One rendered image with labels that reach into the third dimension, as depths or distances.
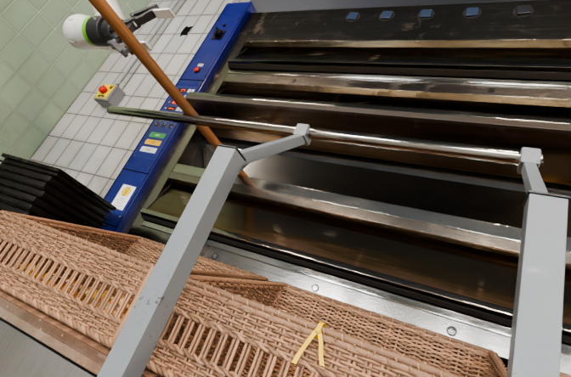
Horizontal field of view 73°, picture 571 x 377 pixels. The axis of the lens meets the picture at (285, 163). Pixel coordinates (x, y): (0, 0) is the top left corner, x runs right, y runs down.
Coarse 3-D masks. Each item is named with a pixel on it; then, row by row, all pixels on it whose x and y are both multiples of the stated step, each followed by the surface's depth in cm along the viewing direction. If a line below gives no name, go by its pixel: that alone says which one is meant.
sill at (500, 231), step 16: (240, 176) 142; (288, 192) 131; (304, 192) 129; (320, 192) 127; (368, 208) 119; (384, 208) 117; (400, 208) 115; (448, 224) 108; (464, 224) 107; (480, 224) 105; (496, 224) 104
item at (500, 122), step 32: (192, 96) 153; (352, 128) 127; (384, 128) 121; (416, 128) 116; (448, 128) 111; (480, 128) 106; (512, 128) 102; (544, 128) 99; (416, 160) 125; (448, 160) 120; (480, 160) 115; (544, 160) 105
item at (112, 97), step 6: (108, 84) 193; (108, 90) 190; (114, 90) 190; (120, 90) 193; (96, 96) 190; (102, 96) 188; (108, 96) 187; (114, 96) 190; (120, 96) 193; (102, 102) 191; (108, 102) 188; (114, 102) 191
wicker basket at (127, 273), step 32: (0, 224) 95; (32, 224) 90; (64, 224) 112; (0, 256) 89; (32, 256) 85; (64, 256) 82; (96, 256) 79; (128, 256) 76; (0, 288) 83; (32, 288) 80; (64, 288) 77; (96, 288) 75; (128, 288) 72; (64, 320) 72; (96, 320) 70
